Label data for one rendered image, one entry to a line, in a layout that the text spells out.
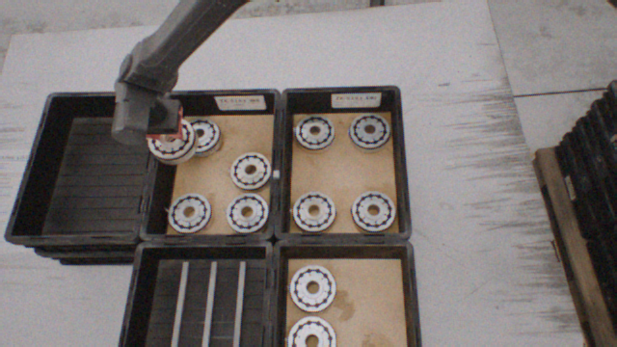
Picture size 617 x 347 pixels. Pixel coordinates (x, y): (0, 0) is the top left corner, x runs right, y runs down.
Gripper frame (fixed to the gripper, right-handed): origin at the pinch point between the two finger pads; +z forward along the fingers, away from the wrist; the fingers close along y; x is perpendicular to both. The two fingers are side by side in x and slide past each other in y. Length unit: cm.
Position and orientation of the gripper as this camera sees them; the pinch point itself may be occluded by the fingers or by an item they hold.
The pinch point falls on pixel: (169, 135)
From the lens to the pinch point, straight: 107.3
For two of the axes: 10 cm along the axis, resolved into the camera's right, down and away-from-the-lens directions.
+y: 10.0, -0.2, -0.9
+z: 0.9, 4.0, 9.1
